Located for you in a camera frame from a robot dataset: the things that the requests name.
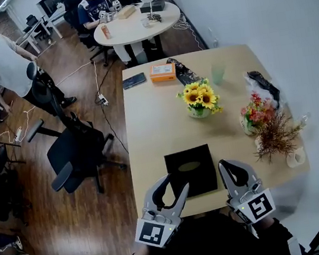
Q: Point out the black bag in clear plastic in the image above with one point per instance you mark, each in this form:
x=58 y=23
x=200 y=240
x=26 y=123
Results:
x=263 y=83

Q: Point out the person's right forearm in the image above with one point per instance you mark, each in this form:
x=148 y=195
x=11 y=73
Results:
x=280 y=234

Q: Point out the small clear cup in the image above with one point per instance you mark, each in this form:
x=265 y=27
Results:
x=145 y=22

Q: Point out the black patterned plastic package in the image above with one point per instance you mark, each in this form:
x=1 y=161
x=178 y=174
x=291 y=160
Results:
x=185 y=71

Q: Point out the green translucent cup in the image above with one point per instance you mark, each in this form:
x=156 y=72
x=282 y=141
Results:
x=218 y=74

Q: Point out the round white table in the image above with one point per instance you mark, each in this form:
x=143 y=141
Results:
x=129 y=32

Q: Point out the reddish brown plant white pot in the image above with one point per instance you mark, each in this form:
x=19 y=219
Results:
x=275 y=138

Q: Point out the person's black-clothed body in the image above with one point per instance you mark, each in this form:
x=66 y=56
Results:
x=202 y=246

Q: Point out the beige rectangular block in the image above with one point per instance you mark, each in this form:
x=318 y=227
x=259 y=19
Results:
x=126 y=11

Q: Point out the black smartphone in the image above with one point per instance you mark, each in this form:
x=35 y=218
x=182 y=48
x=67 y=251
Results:
x=134 y=80

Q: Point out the flat black box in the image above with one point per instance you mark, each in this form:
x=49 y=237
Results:
x=153 y=5

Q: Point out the sunflowers in white pot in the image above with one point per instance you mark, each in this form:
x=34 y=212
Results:
x=199 y=96

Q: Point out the white power strip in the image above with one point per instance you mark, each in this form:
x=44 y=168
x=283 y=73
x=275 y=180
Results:
x=18 y=135
x=103 y=99

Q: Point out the white rectangular desk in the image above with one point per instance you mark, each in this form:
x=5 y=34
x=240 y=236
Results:
x=38 y=26

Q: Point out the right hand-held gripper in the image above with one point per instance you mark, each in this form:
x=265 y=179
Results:
x=256 y=206

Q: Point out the white mug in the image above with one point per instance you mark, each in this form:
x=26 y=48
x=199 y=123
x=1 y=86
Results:
x=295 y=159

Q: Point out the orange cardboard box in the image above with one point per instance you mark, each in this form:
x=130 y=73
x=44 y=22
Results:
x=162 y=72

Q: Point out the black tissue box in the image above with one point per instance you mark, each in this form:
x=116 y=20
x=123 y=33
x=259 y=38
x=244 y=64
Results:
x=189 y=155

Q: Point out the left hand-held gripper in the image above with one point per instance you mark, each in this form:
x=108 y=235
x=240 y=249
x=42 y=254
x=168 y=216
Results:
x=153 y=230

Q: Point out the red flowers in white pot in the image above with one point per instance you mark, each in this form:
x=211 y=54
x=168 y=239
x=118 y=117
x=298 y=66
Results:
x=256 y=114

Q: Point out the black swivel chair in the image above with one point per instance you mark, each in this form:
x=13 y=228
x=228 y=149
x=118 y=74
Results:
x=83 y=34

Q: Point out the black office chair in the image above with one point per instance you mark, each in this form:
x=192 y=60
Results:
x=73 y=149

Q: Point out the orange drink can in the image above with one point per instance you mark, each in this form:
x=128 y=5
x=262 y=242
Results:
x=106 y=31

